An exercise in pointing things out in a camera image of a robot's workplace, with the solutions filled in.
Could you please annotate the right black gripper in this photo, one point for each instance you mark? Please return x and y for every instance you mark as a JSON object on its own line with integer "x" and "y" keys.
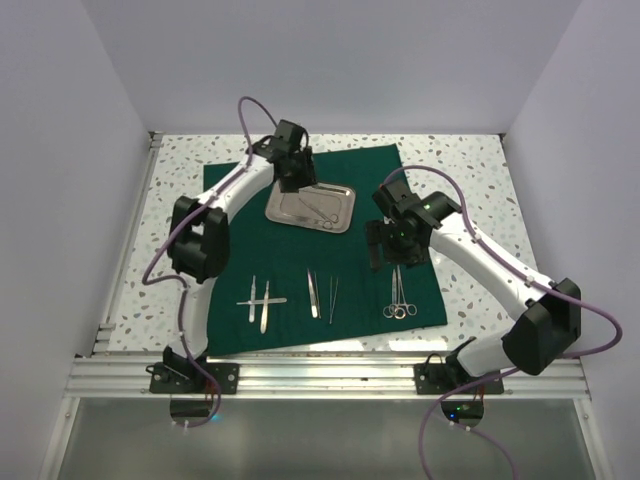
{"x": 377, "y": 232}

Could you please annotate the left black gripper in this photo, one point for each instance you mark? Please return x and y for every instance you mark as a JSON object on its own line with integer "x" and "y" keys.
{"x": 308, "y": 176}

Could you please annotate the steel instrument tray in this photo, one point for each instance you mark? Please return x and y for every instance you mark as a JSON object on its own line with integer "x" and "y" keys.
{"x": 322, "y": 207}

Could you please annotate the steel surgical scissors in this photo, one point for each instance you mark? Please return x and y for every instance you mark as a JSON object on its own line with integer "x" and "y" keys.
{"x": 394, "y": 309}

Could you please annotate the steel fine-point tweezers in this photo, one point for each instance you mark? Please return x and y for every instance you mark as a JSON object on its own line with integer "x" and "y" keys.
{"x": 334, "y": 285}

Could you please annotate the steel blunt tweezers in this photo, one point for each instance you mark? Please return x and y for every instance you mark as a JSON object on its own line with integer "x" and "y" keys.
{"x": 313, "y": 295}

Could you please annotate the green surgical cloth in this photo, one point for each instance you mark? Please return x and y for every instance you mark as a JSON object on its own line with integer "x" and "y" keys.
{"x": 282, "y": 254}

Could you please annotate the thin steel probe rod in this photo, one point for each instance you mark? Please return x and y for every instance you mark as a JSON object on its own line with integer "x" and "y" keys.
{"x": 263, "y": 301}

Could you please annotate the steel scalpel handle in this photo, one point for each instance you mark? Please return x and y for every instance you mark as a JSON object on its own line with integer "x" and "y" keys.
{"x": 265, "y": 309}
{"x": 251, "y": 315}

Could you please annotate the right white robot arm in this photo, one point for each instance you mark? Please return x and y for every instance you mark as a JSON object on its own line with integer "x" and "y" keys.
{"x": 547, "y": 318}

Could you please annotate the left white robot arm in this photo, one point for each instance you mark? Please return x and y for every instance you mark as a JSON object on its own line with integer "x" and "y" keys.
{"x": 199, "y": 243}

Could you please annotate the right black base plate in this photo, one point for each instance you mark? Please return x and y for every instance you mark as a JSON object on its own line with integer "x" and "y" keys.
{"x": 434, "y": 376}

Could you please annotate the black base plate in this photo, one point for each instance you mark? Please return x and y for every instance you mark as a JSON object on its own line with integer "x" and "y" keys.
{"x": 167, "y": 381}
{"x": 434, "y": 376}

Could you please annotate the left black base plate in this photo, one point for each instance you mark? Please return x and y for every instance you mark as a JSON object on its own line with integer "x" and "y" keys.
{"x": 167, "y": 381}

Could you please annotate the aluminium mounting rail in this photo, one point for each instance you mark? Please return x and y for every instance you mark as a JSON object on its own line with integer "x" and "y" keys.
{"x": 314, "y": 375}

